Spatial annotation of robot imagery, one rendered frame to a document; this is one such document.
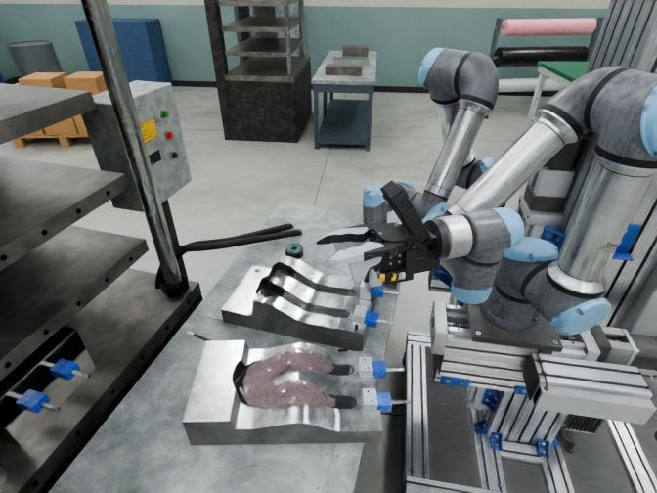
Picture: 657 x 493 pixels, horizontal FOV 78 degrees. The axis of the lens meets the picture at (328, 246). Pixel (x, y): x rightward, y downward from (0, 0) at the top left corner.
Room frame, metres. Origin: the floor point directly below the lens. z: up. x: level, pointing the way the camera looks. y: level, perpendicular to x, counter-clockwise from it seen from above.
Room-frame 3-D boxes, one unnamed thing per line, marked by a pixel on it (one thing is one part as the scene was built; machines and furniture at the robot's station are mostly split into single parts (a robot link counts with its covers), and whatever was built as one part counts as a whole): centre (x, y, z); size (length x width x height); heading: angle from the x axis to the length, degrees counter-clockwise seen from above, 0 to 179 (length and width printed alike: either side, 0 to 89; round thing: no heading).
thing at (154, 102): (1.47, 0.71, 0.74); 0.30 x 0.22 x 1.47; 164
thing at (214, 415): (0.70, 0.11, 0.86); 0.50 x 0.26 x 0.11; 91
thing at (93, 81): (5.17, 3.25, 0.37); 1.20 x 0.82 x 0.74; 92
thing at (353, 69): (5.60, -0.26, 0.46); 1.90 x 0.70 x 0.92; 174
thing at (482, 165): (1.31, -0.58, 1.20); 0.13 x 0.12 x 0.14; 43
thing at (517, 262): (0.81, -0.51, 1.20); 0.13 x 0.12 x 0.14; 16
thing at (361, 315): (0.93, -0.15, 0.89); 0.13 x 0.05 x 0.05; 74
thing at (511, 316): (0.82, -0.50, 1.09); 0.15 x 0.15 x 0.10
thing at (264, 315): (1.07, 0.09, 0.87); 0.50 x 0.26 x 0.14; 74
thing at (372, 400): (0.66, -0.16, 0.86); 0.13 x 0.05 x 0.05; 91
